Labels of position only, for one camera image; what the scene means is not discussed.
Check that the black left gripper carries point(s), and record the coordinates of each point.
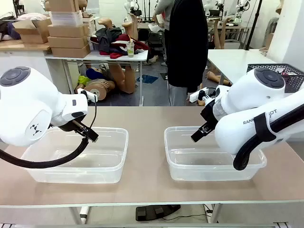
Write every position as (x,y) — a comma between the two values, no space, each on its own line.
(69,127)

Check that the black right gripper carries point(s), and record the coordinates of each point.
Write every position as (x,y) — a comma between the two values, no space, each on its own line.
(211,115)

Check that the clear plastic bin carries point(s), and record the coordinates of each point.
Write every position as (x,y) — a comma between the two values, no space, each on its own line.
(78,171)
(190,168)

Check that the dark grey perforated basket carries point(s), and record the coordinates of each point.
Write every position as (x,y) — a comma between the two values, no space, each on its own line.
(295,79)

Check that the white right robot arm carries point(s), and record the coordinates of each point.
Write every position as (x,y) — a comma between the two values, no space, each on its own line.
(247,118)

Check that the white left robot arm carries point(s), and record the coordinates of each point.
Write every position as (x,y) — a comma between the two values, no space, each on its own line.
(23,107)

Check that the tan mannequin torso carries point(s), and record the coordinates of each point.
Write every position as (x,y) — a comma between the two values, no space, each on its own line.
(97,89)

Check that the tan mannequin leg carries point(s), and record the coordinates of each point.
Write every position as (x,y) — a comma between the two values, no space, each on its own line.
(217,78)

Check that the tan mannequin legs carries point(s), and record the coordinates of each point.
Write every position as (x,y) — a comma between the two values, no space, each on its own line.
(129,78)

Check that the white work table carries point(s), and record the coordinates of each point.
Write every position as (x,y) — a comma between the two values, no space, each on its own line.
(232,61)

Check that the white folding table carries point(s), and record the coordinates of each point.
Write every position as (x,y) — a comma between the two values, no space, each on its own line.
(95,55)

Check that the white table leg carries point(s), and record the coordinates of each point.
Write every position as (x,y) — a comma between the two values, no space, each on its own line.
(215,213)

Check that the person in black hoodie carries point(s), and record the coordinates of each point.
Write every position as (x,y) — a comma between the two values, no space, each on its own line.
(186,47)

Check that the black foot pedal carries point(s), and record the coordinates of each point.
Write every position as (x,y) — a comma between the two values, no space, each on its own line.
(156,211)

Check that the plastic drink cup with straw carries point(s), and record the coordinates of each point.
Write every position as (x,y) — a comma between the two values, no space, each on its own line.
(130,50)

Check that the pile of dark clothes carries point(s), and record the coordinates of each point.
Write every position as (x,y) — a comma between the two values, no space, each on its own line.
(111,40)

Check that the wooden shelf board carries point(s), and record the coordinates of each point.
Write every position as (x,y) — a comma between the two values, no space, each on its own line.
(21,45)

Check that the white plastic crate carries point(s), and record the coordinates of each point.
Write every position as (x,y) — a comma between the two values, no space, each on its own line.
(66,18)

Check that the open cardboard box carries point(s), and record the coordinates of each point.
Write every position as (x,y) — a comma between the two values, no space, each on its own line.
(33,31)

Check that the black tripod pole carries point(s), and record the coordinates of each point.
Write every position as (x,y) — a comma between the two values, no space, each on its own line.
(254,23)

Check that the person in grey shirt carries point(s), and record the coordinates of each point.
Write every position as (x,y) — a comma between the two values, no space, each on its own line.
(164,12)

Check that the tall cardboard box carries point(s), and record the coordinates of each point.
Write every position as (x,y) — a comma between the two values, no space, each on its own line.
(64,5)

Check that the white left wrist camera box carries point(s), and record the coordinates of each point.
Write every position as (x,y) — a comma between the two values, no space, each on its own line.
(88,95)

